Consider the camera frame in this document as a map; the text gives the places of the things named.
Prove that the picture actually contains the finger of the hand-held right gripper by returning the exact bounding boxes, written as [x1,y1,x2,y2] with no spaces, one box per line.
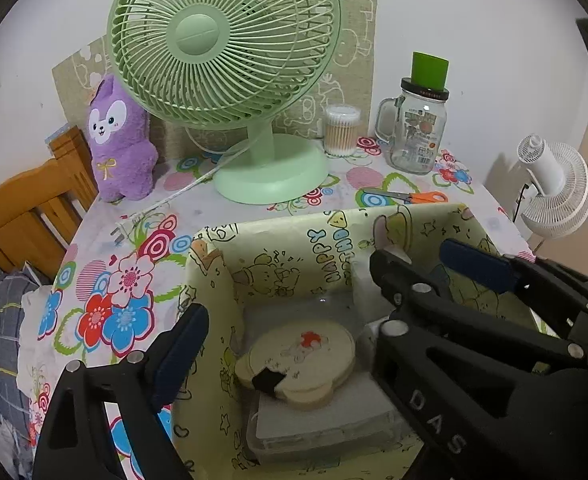
[370,249,588,480]
[439,239,588,319]

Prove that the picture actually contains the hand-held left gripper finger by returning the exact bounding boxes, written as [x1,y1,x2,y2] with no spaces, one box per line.
[31,304,211,480]

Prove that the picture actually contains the cream bear-shaped compact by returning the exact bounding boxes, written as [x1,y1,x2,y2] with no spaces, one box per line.
[234,321,357,411]

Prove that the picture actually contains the yellow cartoon printed box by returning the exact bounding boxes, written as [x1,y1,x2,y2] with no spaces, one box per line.
[171,203,550,480]

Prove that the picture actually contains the white standing fan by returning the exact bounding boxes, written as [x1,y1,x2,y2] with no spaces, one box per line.
[516,134,588,240]

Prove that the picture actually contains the clear plastic case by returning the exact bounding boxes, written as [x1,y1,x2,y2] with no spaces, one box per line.
[244,305,415,463]

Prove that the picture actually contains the glass jar with green lid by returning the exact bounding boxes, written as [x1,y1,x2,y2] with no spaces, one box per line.
[374,51,451,176]

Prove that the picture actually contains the cotton swab container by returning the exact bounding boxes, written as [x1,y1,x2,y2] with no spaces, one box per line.
[324,105,362,157]

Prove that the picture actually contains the purple plush toy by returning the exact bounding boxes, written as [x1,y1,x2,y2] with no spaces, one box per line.
[85,74,159,203]

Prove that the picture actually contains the wooden chair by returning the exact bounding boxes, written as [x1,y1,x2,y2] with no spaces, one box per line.
[0,126,100,278]

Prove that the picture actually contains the green desk fan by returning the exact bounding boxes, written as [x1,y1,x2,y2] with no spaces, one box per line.
[106,0,344,206]

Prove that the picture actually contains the black fan power cable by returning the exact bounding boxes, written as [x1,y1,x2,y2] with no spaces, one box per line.
[511,182,532,223]

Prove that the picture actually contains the orange handled scissors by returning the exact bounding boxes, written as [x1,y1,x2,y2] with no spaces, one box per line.
[363,187,447,206]

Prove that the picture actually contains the white fan power cable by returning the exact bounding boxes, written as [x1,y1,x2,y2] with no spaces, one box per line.
[111,137,255,248]

